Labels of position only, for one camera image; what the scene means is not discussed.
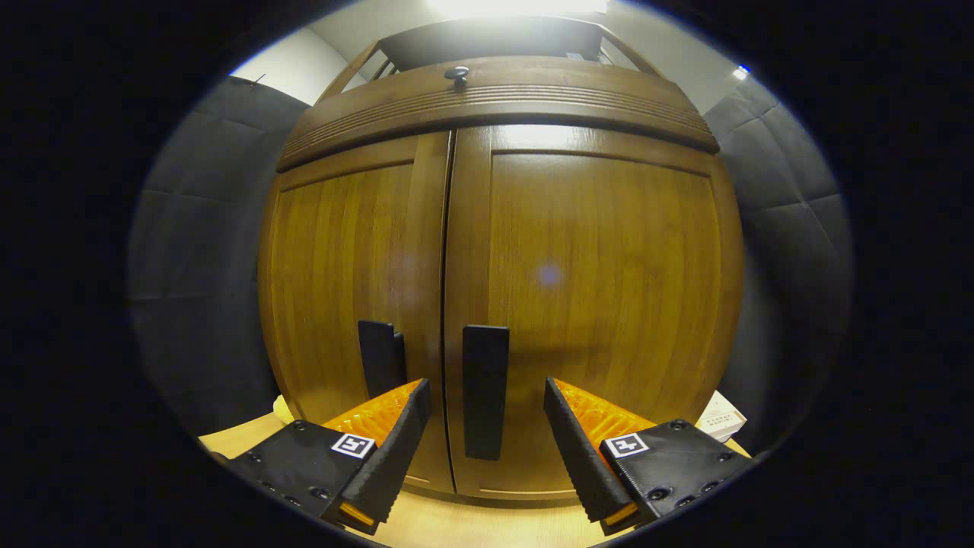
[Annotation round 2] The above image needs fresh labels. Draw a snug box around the wooden double-door shoe cabinet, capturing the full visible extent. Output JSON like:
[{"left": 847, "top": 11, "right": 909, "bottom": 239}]
[{"left": 257, "top": 15, "right": 745, "bottom": 507}]

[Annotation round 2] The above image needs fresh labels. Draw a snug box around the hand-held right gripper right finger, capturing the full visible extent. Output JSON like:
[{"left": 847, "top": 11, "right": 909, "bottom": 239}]
[{"left": 543, "top": 377, "right": 754, "bottom": 536}]

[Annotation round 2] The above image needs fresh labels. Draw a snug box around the wooden shoe cabinet door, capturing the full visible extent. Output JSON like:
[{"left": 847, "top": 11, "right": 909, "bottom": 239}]
[
  {"left": 259, "top": 131, "right": 455, "bottom": 494},
  {"left": 444, "top": 124, "right": 745, "bottom": 503}
]

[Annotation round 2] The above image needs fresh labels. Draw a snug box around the wooden drawer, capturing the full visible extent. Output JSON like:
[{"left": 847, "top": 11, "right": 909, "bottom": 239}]
[{"left": 278, "top": 56, "right": 720, "bottom": 172}]

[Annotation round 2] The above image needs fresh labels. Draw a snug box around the large ceiling light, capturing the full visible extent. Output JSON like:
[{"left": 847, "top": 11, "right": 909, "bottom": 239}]
[{"left": 426, "top": 0, "right": 610, "bottom": 20}]

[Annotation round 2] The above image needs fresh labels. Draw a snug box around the black door handle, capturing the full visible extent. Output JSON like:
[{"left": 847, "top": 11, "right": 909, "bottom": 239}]
[
  {"left": 358, "top": 320, "right": 408, "bottom": 399},
  {"left": 463, "top": 325, "right": 510, "bottom": 461}
]

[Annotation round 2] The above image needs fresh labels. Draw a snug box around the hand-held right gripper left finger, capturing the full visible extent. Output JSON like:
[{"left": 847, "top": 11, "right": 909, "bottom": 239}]
[{"left": 228, "top": 378, "right": 433, "bottom": 535}]

